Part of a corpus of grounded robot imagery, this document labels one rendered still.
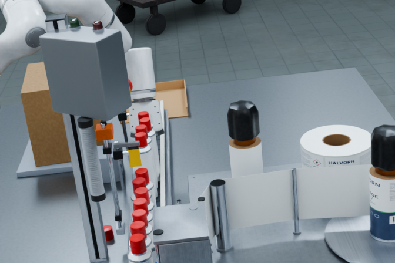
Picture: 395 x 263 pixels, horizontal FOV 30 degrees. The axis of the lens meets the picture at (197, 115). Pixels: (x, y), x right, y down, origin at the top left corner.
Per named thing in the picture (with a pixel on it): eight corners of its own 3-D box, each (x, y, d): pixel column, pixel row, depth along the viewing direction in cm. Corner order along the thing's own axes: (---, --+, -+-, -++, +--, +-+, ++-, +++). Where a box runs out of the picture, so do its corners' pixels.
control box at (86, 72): (108, 122, 166) (95, 41, 159) (52, 112, 175) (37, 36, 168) (134, 105, 174) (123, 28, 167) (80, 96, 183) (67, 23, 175)
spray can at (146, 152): (158, 200, 213) (150, 136, 205) (141, 203, 213) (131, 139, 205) (157, 192, 218) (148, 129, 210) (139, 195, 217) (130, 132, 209)
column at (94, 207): (106, 260, 196) (64, 18, 170) (90, 262, 196) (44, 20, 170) (107, 251, 200) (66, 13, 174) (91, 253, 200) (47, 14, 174)
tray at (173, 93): (188, 116, 280) (187, 107, 279) (120, 124, 280) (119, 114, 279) (186, 88, 308) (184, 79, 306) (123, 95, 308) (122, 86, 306)
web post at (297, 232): (301, 235, 190) (298, 170, 182) (294, 235, 190) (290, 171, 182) (300, 231, 191) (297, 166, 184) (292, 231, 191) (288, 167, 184)
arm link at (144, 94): (126, 91, 226) (127, 101, 226) (155, 88, 226) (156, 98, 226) (129, 91, 234) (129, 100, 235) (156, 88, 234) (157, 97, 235)
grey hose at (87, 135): (105, 201, 176) (91, 121, 168) (90, 202, 176) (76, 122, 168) (106, 194, 179) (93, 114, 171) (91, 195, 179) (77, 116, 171)
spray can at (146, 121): (161, 184, 222) (153, 122, 214) (144, 185, 223) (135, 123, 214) (161, 175, 227) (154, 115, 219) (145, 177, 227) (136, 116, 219)
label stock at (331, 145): (308, 206, 202) (306, 159, 196) (297, 172, 220) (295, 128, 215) (381, 199, 202) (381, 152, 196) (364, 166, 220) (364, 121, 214)
